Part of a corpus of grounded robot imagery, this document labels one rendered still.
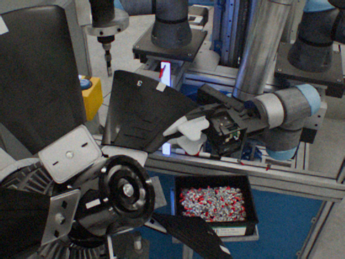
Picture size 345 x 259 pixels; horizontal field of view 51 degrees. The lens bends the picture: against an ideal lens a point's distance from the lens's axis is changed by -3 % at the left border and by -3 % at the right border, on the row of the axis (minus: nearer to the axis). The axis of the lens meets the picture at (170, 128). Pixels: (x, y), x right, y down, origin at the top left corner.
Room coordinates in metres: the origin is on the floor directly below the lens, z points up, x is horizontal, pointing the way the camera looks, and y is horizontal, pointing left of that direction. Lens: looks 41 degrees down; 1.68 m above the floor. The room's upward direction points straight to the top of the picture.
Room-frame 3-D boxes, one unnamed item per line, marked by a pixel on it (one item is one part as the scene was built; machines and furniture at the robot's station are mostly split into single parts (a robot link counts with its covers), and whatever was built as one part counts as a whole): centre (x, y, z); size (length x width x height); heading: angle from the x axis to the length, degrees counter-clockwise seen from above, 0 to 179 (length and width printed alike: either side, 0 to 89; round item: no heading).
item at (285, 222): (0.81, -0.09, 0.45); 0.82 x 0.02 x 0.66; 77
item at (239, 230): (0.64, -0.12, 0.85); 0.22 x 0.17 x 0.07; 91
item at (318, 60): (1.09, -0.48, 1.09); 0.15 x 0.15 x 0.10
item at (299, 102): (0.66, -0.28, 1.17); 0.11 x 0.08 x 0.09; 113
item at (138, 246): (0.44, 0.07, 0.96); 0.02 x 0.02 x 0.06
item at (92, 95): (0.90, 0.29, 1.02); 0.16 x 0.10 x 0.11; 77
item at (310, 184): (0.81, -0.09, 0.82); 0.90 x 0.04 x 0.08; 77
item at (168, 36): (1.24, -0.01, 1.09); 0.15 x 0.15 x 0.10
